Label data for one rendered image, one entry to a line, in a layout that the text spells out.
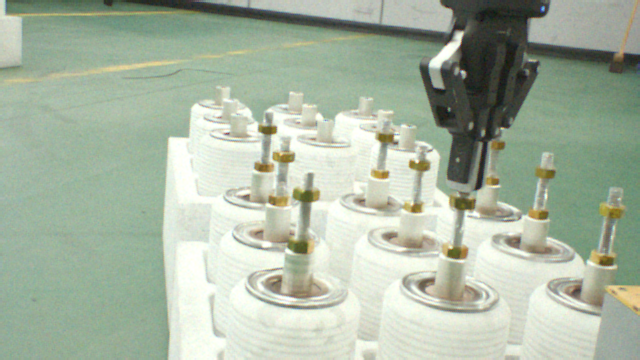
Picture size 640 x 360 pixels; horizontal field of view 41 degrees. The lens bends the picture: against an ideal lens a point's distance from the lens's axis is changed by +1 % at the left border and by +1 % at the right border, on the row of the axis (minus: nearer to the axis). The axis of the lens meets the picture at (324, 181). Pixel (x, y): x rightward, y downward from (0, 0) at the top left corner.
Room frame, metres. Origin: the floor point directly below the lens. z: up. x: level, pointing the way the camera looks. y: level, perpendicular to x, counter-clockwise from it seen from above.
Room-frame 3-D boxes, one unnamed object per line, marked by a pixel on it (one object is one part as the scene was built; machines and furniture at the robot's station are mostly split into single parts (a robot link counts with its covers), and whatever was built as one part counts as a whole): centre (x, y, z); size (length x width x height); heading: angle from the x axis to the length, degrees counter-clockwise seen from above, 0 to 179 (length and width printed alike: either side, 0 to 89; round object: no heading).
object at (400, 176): (1.17, -0.11, 0.16); 0.10 x 0.10 x 0.18
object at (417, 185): (0.72, -0.08, 0.30); 0.01 x 0.01 x 0.08; 67
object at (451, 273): (0.61, -0.10, 0.26); 0.02 x 0.02 x 0.03
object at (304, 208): (0.58, 0.01, 0.30); 0.01 x 0.01 x 0.08; 63
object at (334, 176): (1.14, 0.01, 0.16); 0.10 x 0.10 x 0.18
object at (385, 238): (0.73, -0.08, 0.25); 0.08 x 0.08 x 0.01
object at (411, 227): (0.72, -0.08, 0.26); 0.02 x 0.02 x 0.03
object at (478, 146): (0.60, -0.10, 0.35); 0.02 x 0.01 x 0.04; 50
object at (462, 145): (0.60, -0.09, 0.37); 0.03 x 0.01 x 0.05; 140
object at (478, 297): (0.61, -0.10, 0.25); 0.08 x 0.08 x 0.01
